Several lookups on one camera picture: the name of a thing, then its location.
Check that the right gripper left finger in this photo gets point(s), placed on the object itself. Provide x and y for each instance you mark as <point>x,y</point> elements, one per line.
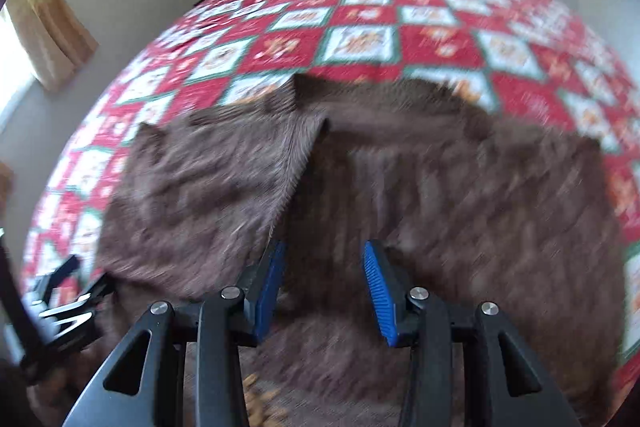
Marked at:
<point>141,382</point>

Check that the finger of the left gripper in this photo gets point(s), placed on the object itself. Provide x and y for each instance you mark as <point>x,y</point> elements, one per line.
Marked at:
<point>89,300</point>
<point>44,285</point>

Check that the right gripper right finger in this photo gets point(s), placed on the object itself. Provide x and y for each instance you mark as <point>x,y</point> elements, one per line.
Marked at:
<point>505,384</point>

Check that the brown knitted sweater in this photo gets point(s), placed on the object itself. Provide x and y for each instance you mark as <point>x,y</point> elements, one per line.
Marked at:
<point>474,206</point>

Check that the yellow side window curtain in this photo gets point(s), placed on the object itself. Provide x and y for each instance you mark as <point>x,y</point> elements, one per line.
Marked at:
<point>56,43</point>

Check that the red teddy bear patchwork bedspread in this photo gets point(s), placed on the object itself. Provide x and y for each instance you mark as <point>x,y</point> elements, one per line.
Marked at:
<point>532,60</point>

